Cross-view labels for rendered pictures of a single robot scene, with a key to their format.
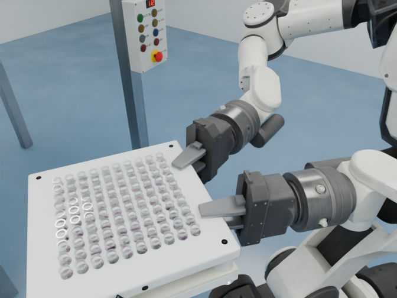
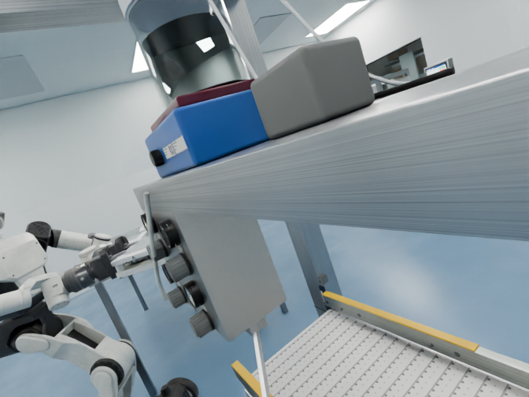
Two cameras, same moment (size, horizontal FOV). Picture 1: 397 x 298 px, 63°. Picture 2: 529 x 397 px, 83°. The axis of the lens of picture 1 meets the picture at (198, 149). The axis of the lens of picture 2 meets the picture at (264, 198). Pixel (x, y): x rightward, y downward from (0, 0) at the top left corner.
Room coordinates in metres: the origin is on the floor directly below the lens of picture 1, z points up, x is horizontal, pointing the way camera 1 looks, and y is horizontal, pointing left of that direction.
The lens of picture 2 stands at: (1.13, 1.09, 1.28)
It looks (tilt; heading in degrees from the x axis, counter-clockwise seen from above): 11 degrees down; 208
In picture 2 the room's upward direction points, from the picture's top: 20 degrees counter-clockwise
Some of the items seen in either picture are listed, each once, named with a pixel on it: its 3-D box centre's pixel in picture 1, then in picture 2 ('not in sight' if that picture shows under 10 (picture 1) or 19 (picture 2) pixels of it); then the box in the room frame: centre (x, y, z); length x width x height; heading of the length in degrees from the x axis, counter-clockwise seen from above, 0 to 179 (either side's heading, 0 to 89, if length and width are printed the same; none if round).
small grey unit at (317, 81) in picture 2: not in sight; (303, 95); (0.83, 1.01, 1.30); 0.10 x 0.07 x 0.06; 58
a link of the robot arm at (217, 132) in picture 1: (216, 138); (94, 270); (0.49, -0.03, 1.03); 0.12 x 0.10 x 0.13; 144
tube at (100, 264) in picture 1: (101, 277); not in sight; (0.22, 0.12, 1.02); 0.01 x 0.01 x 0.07
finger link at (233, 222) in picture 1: (220, 223); not in sight; (0.30, -0.03, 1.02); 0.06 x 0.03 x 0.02; 104
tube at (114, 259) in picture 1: (116, 271); not in sight; (0.23, 0.10, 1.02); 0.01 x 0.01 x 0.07
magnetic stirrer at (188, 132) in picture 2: not in sight; (216, 128); (0.70, 0.82, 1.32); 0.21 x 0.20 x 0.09; 148
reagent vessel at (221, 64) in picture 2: not in sight; (188, 41); (0.69, 0.82, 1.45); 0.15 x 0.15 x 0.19
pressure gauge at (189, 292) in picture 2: not in sight; (193, 294); (0.84, 0.77, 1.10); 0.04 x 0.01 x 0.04; 58
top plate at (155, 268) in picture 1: (123, 211); (153, 243); (0.31, 0.11, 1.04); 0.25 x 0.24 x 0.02; 22
